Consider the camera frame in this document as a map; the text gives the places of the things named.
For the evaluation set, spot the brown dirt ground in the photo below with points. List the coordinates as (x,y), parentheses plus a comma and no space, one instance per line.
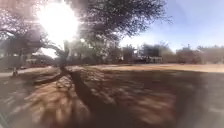
(133,100)

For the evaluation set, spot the large spreading tree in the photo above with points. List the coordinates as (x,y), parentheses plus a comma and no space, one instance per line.
(65,55)

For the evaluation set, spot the row of distant trees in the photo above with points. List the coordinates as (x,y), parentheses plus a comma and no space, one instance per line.
(190,55)

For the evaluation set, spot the pale path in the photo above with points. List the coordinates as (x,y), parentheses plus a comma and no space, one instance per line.
(28,71)

